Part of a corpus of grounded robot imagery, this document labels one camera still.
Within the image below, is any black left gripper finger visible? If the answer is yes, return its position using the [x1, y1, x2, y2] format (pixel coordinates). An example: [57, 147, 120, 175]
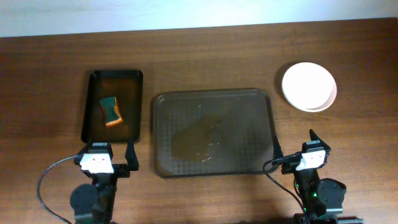
[77, 143, 90, 157]
[124, 141, 139, 171]

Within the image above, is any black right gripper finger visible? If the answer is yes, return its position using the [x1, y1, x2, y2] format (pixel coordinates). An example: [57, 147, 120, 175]
[309, 129, 331, 152]
[272, 136, 284, 159]

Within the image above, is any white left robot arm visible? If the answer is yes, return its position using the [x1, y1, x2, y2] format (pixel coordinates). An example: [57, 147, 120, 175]
[70, 141, 139, 224]

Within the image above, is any green orange sponge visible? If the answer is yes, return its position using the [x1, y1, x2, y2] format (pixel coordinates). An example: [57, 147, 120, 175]
[99, 96, 123, 128]

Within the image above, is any black water basin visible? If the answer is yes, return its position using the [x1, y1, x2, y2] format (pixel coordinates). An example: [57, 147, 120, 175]
[81, 70, 143, 143]

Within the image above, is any brown serving tray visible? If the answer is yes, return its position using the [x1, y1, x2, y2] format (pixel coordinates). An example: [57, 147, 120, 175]
[151, 88, 276, 179]

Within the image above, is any cream plate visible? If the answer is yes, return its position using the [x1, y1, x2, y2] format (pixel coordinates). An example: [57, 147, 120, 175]
[281, 62, 337, 113]

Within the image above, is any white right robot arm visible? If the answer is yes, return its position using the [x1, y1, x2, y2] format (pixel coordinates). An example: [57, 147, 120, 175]
[271, 129, 346, 223]

